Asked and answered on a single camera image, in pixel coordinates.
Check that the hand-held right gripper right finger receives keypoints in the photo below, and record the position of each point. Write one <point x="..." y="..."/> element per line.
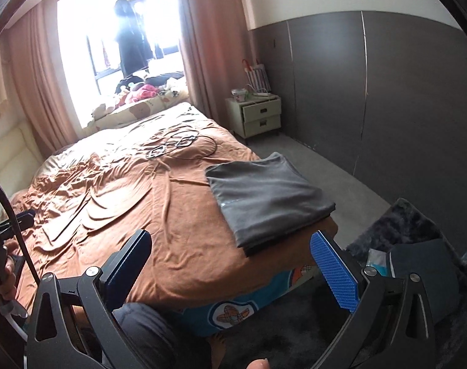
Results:
<point x="335" y="273"/>

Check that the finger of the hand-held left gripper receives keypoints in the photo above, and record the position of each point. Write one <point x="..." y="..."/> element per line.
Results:
<point x="24" y="219"/>

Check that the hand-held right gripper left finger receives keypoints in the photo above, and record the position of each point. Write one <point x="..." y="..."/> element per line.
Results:
<point x="128" y="265"/>

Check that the grey t-shirt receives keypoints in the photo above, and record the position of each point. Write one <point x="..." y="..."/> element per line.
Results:
<point x="268" y="196"/>

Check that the person's left hand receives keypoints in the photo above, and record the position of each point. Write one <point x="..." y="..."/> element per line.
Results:
<point x="14" y="257"/>

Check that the light blue packet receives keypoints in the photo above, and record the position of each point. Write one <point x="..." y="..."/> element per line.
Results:
<point x="377" y="263"/>

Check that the folded black garment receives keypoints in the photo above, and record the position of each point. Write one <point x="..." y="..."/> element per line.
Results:
<point x="283" y="238"/>

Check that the orange-brown blanket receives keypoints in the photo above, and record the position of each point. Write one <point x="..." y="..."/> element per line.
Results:
<point x="141" y="200"/>

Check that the person's leg in patterned pants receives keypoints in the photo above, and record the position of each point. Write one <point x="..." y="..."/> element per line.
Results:
<point x="149" y="330"/>

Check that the white tube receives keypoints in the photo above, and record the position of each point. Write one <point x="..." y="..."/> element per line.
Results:
<point x="14" y="319"/>

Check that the dark shaggy rug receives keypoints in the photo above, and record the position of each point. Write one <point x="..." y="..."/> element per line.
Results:
<point x="410" y="219"/>

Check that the blue cartoon bed sheet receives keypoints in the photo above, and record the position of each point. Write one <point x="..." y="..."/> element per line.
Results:
<point x="233" y="311"/>

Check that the pink curtain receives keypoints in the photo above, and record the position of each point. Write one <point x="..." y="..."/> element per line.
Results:
<point x="210" y="46"/>
<point x="45" y="84"/>

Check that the beige bed sheet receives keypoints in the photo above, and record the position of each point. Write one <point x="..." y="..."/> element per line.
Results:
<point x="172" y="117"/>

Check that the bear print pillow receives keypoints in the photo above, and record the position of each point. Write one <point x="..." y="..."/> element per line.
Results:
<point x="137" y="109"/>

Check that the pile of plush toys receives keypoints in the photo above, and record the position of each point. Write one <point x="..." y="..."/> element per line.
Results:
<point x="141" y="92"/>

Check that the white nightstand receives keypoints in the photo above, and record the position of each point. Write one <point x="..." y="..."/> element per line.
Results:
<point x="260" y="113"/>

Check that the window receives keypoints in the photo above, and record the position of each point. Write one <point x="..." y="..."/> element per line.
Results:
<point x="95" y="27"/>

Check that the large dark hanging garment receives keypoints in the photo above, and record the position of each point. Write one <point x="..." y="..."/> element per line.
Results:
<point x="131" y="42"/>

